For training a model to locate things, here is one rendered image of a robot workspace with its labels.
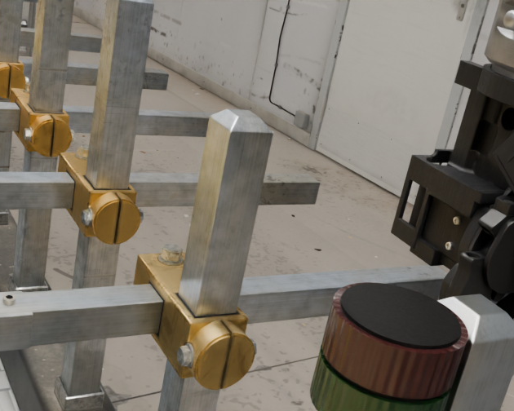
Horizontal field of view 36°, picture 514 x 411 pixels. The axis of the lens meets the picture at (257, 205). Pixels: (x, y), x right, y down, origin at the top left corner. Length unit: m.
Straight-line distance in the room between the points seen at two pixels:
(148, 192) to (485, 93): 0.51
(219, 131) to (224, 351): 0.16
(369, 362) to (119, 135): 0.51
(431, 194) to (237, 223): 0.17
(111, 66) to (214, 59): 4.71
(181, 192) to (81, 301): 0.31
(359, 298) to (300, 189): 0.62
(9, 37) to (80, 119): 0.22
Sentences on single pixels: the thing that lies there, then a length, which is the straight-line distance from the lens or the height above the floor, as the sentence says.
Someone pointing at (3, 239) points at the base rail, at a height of 0.70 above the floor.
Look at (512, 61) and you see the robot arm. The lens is 0.43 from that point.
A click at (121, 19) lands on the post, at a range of 0.76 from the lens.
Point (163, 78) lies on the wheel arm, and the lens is 1.40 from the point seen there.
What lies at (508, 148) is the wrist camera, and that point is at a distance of 0.44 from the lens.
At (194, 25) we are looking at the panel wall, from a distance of 5.71.
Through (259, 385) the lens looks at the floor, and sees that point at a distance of 2.31.
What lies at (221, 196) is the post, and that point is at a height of 1.07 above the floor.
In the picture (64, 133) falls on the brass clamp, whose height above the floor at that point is 0.95.
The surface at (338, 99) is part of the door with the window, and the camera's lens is 4.46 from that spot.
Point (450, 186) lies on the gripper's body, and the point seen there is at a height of 1.14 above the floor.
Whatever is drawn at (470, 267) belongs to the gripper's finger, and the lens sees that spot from 0.44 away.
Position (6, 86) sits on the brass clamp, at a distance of 1.25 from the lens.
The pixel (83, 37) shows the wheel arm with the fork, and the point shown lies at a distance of 1.60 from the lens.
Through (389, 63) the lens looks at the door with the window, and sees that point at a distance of 4.19.
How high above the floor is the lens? 1.27
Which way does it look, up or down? 21 degrees down
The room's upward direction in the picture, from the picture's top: 12 degrees clockwise
